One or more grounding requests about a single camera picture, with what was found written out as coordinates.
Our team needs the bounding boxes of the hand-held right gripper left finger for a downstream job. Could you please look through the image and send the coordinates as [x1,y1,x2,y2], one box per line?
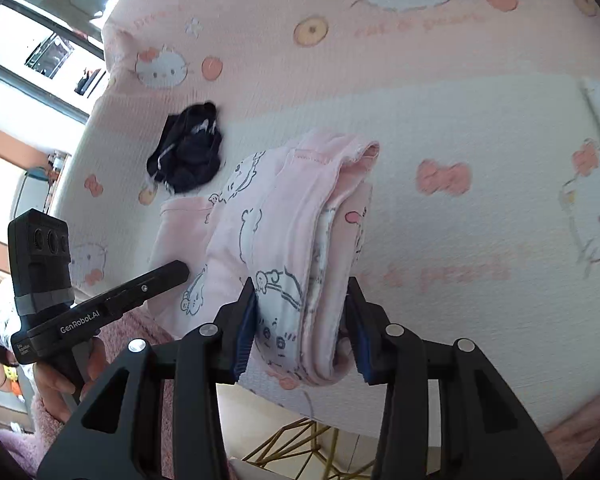
[36,277,258,480]

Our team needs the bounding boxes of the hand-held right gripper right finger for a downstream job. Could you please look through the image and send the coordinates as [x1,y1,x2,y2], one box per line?
[340,276,563,480]

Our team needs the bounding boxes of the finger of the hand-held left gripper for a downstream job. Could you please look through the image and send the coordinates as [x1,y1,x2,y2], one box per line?
[104,259,191,318]

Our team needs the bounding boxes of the pink printed pajama pants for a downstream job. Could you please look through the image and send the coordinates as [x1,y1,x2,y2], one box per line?
[147,127,381,386]

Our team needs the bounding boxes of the person's left hand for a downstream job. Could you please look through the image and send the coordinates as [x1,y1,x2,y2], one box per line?
[32,336,108,423]

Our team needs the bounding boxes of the pink fluffy robe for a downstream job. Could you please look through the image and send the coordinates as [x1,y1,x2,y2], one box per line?
[97,307,600,480]

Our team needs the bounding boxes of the pink cat printed blanket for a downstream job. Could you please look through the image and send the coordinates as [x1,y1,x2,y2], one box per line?
[50,0,600,433]

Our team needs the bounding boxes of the navy striped garment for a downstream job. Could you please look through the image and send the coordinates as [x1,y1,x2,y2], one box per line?
[146,101,224,195]

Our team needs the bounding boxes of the gold wire stool frame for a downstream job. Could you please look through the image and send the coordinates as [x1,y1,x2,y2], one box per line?
[242,420,351,480]

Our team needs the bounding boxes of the window frame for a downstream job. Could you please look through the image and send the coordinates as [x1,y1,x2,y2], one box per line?
[0,0,111,121]

